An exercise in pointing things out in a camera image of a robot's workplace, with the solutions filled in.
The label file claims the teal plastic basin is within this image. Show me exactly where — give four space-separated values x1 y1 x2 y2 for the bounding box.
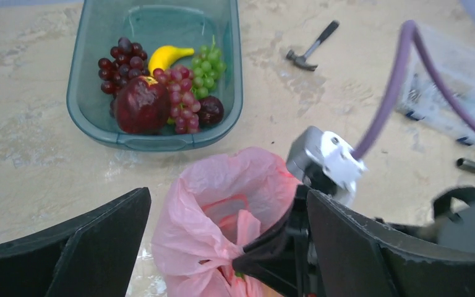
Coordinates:
67 0 244 152

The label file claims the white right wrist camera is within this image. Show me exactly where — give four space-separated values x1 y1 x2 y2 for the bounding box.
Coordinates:
286 126 367 207

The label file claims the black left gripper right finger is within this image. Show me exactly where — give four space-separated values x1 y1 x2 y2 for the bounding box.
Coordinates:
307 190 475 296

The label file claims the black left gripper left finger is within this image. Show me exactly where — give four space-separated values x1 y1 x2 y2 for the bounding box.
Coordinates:
0 187 152 296

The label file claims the clear plastic screw box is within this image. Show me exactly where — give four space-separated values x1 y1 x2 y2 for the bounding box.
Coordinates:
395 24 475 147

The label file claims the pink plastic bag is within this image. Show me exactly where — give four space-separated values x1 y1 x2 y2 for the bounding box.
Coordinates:
152 147 298 297

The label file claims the yellow fake banana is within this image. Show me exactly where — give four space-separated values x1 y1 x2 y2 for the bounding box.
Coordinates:
148 45 195 74

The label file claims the red fake grape bunch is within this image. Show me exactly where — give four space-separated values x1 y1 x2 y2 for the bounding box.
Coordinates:
152 64 200 134

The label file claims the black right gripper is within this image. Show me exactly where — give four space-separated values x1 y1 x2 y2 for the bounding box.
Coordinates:
375 186 475 254

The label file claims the dark fake plum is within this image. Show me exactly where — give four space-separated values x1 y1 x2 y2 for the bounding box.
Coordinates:
197 95 225 126

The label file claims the green fake grape bunch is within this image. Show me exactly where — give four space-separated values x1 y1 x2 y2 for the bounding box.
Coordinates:
190 35 226 100

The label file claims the dark red fake apple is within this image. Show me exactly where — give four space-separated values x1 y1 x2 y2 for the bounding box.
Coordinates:
113 76 171 134

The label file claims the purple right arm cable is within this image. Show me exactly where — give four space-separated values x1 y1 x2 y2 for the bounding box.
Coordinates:
351 20 475 161

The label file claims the dark purple grape bunch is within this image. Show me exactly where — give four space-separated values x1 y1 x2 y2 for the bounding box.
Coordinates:
98 37 150 98

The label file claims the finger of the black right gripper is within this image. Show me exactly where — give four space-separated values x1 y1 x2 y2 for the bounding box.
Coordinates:
232 184 324 296

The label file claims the small black handled hammer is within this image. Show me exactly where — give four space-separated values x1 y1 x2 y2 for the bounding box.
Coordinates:
286 20 340 72

